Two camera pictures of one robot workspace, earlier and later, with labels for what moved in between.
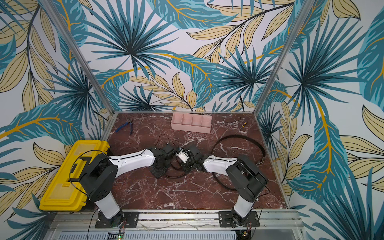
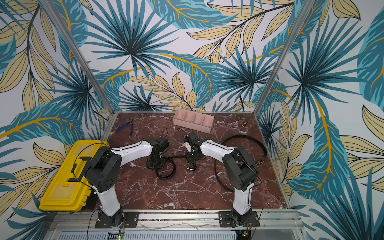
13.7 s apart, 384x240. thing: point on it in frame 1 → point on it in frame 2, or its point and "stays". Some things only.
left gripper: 158,174 → 149,165
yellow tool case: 66,192 stays
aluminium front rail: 285,224 stays
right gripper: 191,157 → 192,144
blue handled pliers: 124,124 stays
